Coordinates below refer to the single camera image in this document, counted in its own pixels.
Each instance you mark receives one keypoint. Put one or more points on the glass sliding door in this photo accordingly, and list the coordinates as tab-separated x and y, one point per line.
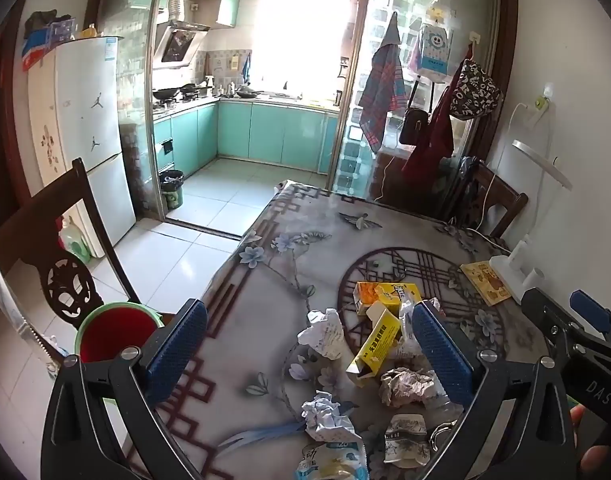
465	10

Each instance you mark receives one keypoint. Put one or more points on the red garment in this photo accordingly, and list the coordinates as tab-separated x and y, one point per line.
433	145

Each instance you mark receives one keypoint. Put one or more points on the blue white plastic packet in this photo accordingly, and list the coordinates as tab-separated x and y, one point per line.
330	462

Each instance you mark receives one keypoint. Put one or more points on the blue white paper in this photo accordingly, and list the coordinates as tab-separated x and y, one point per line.
328	415

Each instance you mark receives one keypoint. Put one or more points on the floral tablecloth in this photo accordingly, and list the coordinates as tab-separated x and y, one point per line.
295	270

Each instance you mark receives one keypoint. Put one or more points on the black shoulder bag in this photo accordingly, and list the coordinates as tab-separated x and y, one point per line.
414	125

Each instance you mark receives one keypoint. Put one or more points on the yellow carton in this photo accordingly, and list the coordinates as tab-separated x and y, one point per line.
378	347

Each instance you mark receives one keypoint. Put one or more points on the white printed packet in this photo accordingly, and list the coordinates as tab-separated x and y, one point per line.
408	440

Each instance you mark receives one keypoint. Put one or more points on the black kitchen bin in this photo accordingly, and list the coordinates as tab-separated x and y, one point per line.
172	187

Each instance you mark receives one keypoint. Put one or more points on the plaid cloth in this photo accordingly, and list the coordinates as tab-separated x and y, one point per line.
380	90

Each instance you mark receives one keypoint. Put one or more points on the black wok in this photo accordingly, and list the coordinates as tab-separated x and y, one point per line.
165	93

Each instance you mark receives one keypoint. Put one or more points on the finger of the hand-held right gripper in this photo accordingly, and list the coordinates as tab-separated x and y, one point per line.
588	307
543	307

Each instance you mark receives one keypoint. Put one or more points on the green detergent bottle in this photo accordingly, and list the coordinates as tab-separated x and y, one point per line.
75	242

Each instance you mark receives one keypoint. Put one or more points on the orange yellow box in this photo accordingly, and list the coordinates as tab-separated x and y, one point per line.
385	296

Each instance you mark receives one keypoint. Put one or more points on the red bucket with green rim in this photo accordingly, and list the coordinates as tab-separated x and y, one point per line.
110	330

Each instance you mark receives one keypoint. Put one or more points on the frying pan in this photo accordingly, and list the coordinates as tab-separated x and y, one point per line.
248	92

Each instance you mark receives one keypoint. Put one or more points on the person's right hand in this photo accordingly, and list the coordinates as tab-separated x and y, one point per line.
603	462

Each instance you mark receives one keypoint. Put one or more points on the teal base cabinets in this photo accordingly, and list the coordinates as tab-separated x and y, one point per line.
265	130

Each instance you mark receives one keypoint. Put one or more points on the grey paper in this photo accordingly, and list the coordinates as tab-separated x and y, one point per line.
408	387

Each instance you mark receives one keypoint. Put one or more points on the white blue smiley bag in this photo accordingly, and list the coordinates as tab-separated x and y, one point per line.
434	50

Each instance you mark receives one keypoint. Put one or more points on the letter print tote bag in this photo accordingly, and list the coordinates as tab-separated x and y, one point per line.
473	90

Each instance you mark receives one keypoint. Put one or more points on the white refrigerator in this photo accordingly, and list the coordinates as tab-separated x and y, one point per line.
85	125

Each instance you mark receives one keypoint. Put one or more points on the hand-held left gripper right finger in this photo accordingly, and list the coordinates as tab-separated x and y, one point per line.
443	355

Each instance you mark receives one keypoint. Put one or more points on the white desk lamp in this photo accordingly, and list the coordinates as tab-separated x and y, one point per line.
510	270

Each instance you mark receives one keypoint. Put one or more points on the blue red box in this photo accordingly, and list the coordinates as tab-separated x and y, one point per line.
37	47

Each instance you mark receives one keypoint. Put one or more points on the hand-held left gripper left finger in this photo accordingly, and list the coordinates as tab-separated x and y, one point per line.
178	347

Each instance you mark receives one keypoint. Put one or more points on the clear plastic wrapper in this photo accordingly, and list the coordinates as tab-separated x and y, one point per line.
408	335

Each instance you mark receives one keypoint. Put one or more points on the carved wooden chair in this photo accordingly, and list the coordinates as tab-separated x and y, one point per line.
15	240

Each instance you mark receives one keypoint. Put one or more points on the dark cloth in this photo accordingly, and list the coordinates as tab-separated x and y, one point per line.
42	20

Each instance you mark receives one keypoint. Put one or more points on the range hood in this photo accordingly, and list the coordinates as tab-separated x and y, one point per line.
178	45

